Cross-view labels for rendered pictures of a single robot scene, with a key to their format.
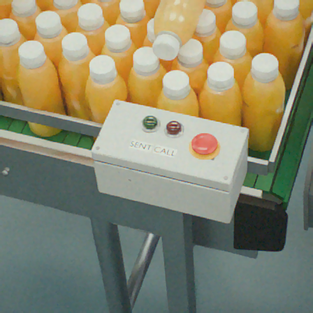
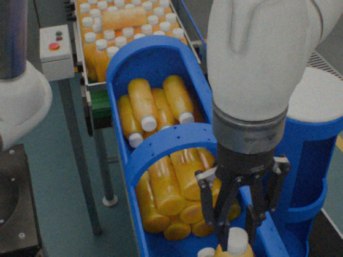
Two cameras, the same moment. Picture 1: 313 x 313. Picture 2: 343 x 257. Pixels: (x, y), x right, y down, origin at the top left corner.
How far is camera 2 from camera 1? 146 cm
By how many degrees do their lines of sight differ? 39
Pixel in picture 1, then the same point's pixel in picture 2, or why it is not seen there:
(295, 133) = not seen: hidden behind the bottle
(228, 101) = (96, 55)
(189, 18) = (110, 19)
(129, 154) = (42, 35)
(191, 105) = (88, 48)
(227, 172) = (45, 55)
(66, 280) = not seen: hidden behind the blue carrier
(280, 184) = (97, 105)
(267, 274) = not seen: hidden behind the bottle
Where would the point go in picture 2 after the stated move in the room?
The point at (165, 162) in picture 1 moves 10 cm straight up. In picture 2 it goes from (43, 43) to (37, 17)
